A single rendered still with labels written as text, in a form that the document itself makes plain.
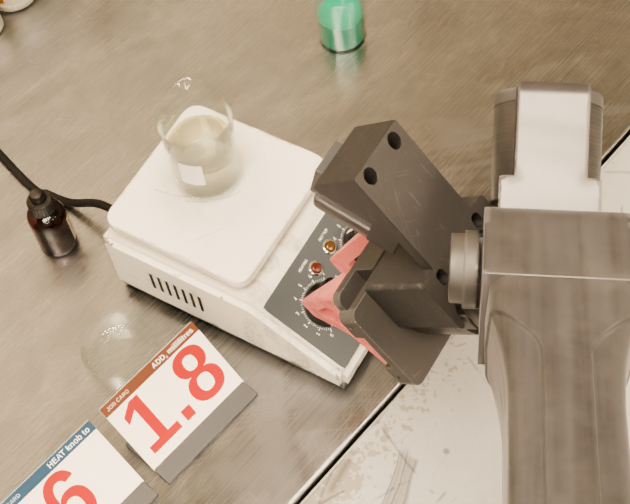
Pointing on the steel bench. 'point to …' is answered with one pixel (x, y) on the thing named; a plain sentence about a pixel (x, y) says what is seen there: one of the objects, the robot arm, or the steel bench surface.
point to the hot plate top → (145, 190)
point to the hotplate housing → (125, 256)
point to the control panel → (277, 305)
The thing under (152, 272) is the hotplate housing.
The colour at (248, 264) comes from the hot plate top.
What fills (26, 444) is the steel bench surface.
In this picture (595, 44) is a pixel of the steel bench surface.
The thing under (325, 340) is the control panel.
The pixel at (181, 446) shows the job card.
